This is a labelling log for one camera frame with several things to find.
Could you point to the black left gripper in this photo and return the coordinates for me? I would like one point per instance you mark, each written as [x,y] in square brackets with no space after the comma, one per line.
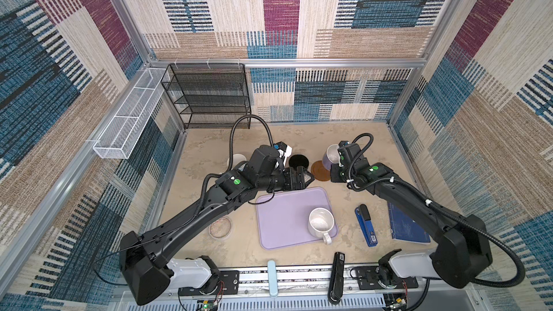
[291,181]

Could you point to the black mug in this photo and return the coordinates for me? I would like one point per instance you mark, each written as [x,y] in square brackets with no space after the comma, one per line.
[298,160]

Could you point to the light brown wooden coaster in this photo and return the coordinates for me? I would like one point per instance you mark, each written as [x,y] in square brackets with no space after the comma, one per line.
[320,172]

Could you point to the white mug lavender handle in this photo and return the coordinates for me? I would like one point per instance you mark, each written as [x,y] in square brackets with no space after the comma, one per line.
[331,157]

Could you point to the white speckled mug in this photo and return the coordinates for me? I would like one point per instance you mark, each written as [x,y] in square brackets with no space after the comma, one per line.
[320,224]

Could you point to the white mug blue handle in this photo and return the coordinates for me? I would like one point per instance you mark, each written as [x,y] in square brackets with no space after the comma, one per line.
[236,160]

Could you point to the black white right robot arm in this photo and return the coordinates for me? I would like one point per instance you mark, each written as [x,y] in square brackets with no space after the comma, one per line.
[463,243]

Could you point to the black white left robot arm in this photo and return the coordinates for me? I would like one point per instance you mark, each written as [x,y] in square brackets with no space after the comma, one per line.
[145,259]

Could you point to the blue black stapler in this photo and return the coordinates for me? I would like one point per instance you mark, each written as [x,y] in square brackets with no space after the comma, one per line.
[365,222]

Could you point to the lavender plastic tray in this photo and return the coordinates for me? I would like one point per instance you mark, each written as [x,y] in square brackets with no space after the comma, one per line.
[283,219]

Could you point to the blue book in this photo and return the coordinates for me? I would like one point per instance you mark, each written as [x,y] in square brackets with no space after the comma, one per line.
[405,229]

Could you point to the clear glass petri dish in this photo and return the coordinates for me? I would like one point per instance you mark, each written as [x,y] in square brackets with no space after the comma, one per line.
[221,229]

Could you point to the light blue plastic bar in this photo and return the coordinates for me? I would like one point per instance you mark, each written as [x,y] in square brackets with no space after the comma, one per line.
[272,278]

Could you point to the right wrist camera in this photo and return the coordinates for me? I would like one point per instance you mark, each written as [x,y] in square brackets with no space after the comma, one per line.
[347,152]

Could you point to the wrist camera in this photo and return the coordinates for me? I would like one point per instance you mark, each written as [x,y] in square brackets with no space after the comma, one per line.
[269,160]
[347,152]

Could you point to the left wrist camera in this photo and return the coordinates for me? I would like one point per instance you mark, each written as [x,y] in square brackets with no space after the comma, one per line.
[269,160]

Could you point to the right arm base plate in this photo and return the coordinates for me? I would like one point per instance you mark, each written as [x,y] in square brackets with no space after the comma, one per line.
[368,279]

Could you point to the black wire shelf rack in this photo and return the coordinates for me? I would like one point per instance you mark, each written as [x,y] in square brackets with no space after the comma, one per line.
[208,95]

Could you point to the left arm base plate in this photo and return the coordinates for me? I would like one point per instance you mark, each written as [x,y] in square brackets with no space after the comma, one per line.
[228,284]

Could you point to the white wire mesh basket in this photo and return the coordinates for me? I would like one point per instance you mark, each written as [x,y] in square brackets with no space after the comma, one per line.
[123,131]

